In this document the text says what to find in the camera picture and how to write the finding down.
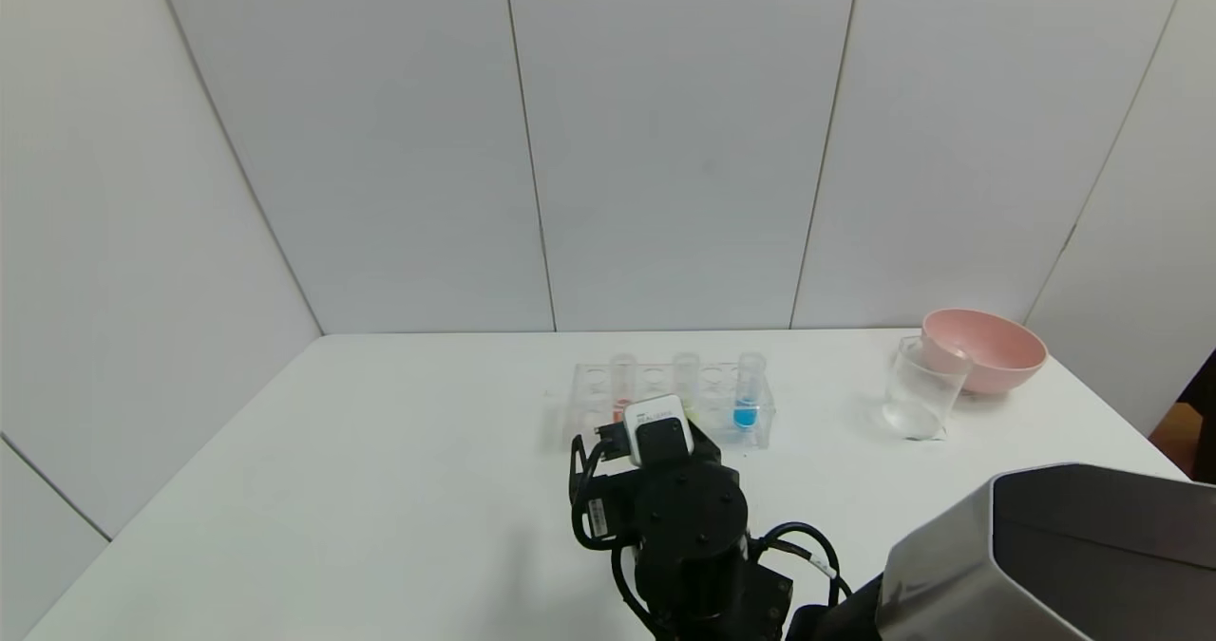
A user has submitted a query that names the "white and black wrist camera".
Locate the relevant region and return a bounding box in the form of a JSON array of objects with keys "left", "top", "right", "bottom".
[{"left": 623, "top": 393, "right": 695, "bottom": 468}]

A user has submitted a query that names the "clear glass beaker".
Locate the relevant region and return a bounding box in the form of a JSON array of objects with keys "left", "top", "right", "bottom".
[{"left": 881, "top": 334, "right": 973, "bottom": 442}]

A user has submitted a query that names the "pink plastic bowl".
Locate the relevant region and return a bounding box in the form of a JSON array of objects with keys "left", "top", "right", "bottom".
[{"left": 920, "top": 309, "right": 1049, "bottom": 396}]

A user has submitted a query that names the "yellow liquid test tube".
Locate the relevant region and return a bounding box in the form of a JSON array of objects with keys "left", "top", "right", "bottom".
[{"left": 672, "top": 351, "right": 702, "bottom": 419}]

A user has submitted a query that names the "clear acrylic test tube rack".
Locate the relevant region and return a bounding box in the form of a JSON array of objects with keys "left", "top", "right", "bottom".
[{"left": 560, "top": 360, "right": 776, "bottom": 452}]

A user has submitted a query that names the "clear plastic test tube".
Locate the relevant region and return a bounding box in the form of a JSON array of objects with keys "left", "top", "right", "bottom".
[
  {"left": 610, "top": 353, "right": 638, "bottom": 424},
  {"left": 732, "top": 351, "right": 768, "bottom": 431}
]

